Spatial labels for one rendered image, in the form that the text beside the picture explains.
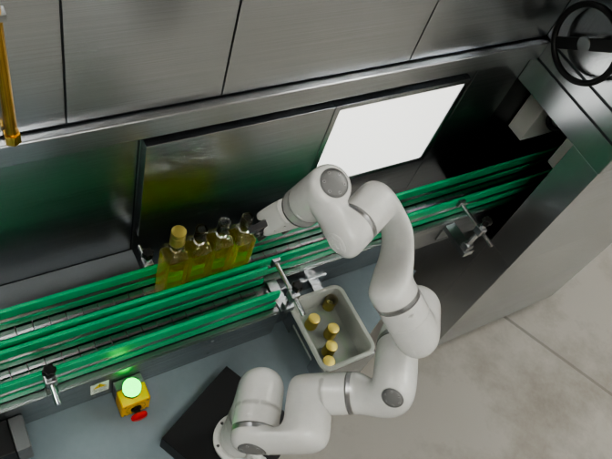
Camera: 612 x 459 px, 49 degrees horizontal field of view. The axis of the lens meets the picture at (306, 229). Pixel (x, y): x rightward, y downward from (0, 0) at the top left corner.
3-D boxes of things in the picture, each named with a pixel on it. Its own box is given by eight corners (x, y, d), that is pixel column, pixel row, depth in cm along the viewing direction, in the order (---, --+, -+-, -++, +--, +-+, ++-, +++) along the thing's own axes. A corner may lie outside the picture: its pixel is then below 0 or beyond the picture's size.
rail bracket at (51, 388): (59, 383, 151) (56, 360, 141) (69, 413, 148) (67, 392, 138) (41, 391, 150) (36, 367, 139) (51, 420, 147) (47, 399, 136)
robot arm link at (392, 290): (366, 311, 120) (312, 220, 111) (406, 264, 126) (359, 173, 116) (402, 320, 113) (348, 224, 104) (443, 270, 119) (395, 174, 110)
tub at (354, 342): (331, 296, 197) (340, 281, 190) (368, 362, 188) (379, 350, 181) (279, 314, 189) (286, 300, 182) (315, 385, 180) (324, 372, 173)
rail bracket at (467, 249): (443, 230, 218) (474, 188, 200) (472, 272, 211) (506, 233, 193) (432, 234, 216) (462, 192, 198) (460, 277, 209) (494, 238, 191)
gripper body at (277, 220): (321, 178, 121) (298, 197, 131) (271, 191, 116) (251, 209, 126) (336, 218, 120) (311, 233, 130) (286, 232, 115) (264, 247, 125)
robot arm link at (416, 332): (333, 331, 120) (344, 279, 132) (382, 408, 130) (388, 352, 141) (419, 310, 114) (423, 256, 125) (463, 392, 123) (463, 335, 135)
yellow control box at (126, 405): (138, 382, 169) (140, 371, 163) (149, 409, 166) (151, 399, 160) (111, 392, 166) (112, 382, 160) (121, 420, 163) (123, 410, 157)
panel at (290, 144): (417, 152, 207) (465, 70, 180) (423, 159, 206) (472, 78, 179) (134, 227, 167) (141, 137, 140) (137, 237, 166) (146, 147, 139)
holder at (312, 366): (321, 282, 199) (329, 269, 193) (367, 363, 188) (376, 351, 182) (270, 300, 192) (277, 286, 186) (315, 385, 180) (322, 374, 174)
